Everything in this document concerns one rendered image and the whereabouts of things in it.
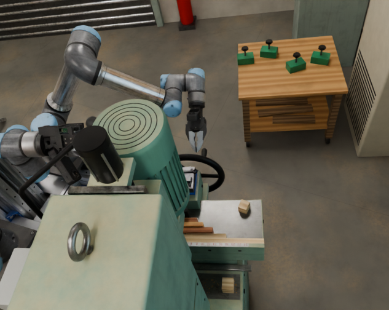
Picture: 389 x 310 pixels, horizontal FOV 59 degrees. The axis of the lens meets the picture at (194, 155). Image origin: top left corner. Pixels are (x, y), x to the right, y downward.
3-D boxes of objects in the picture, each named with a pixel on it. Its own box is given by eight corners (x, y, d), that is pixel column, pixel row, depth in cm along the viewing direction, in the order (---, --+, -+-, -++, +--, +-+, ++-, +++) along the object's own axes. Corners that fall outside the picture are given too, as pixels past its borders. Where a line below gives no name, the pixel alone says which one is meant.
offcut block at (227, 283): (234, 281, 120) (233, 277, 117) (233, 293, 117) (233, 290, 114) (223, 280, 120) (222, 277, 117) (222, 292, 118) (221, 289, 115)
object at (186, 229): (214, 233, 121) (212, 226, 117) (214, 238, 120) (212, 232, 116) (155, 232, 125) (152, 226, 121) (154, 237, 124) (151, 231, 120)
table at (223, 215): (262, 186, 137) (262, 178, 132) (265, 261, 118) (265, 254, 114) (118, 188, 147) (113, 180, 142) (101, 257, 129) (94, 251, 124)
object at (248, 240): (263, 244, 116) (263, 238, 112) (263, 250, 115) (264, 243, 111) (98, 242, 126) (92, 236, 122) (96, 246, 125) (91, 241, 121)
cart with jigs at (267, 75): (321, 92, 279) (334, 20, 229) (333, 146, 245) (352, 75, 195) (240, 97, 290) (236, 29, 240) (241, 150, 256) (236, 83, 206)
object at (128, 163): (143, 176, 72) (116, 121, 59) (136, 210, 67) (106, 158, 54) (107, 178, 73) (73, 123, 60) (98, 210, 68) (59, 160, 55)
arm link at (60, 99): (35, 126, 160) (69, 37, 124) (43, 103, 169) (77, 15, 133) (61, 135, 165) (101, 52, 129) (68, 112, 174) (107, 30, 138)
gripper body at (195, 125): (207, 133, 151) (206, 106, 153) (204, 129, 143) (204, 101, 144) (190, 134, 153) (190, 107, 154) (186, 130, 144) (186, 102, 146)
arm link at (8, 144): (10, 145, 107) (-6, 127, 100) (42, 144, 105) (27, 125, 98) (-1, 165, 102) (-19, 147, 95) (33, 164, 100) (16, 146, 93)
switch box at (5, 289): (80, 277, 74) (43, 247, 62) (66, 327, 68) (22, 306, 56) (54, 275, 75) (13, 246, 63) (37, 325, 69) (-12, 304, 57)
